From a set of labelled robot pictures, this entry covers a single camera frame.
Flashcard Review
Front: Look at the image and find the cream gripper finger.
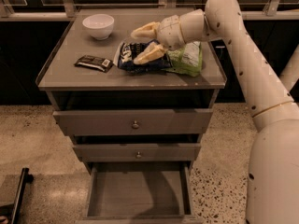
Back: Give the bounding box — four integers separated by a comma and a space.
131, 21, 160, 39
134, 42, 167, 64

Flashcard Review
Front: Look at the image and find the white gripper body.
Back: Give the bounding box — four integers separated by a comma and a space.
156, 15, 186, 50

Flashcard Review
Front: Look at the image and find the blue chip bag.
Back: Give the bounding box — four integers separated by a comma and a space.
113, 41, 172, 74

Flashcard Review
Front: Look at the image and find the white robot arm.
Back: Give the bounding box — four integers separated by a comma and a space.
131, 0, 299, 224

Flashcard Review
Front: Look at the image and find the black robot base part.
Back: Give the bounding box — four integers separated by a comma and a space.
0, 167, 34, 224

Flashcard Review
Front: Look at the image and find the green chip bag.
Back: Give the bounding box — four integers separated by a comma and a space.
165, 41, 203, 77

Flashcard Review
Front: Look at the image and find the grey drawer cabinet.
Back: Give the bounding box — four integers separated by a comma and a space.
36, 7, 227, 224

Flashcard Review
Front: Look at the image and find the top grey drawer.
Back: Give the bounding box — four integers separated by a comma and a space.
53, 109, 212, 136

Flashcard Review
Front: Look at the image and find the top drawer metal knob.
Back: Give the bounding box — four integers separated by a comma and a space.
132, 120, 139, 129

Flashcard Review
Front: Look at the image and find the drawer metal knob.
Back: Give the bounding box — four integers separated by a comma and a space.
132, 120, 139, 129
135, 151, 142, 159

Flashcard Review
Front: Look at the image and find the middle grey drawer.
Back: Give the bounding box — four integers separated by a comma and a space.
73, 143, 200, 162

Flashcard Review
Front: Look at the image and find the middle drawer metal knob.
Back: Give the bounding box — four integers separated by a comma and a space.
135, 151, 142, 159

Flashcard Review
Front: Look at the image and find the bottom grey open drawer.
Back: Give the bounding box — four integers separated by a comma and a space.
76, 161, 202, 224

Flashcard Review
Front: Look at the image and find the white ceramic bowl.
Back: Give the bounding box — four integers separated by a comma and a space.
82, 14, 115, 40

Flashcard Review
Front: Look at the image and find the black snack bar wrapper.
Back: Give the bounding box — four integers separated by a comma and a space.
75, 55, 113, 73

